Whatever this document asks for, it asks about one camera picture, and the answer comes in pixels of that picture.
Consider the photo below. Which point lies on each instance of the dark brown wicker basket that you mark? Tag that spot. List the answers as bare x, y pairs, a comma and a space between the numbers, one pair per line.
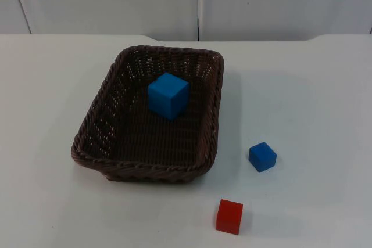
151, 143

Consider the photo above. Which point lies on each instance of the large blue cube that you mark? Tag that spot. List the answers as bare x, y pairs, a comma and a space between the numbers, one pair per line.
167, 95

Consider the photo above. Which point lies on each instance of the small blue cube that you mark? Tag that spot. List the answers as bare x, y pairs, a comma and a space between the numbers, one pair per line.
261, 156

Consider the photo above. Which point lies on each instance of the red cube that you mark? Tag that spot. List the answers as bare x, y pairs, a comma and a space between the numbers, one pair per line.
229, 216

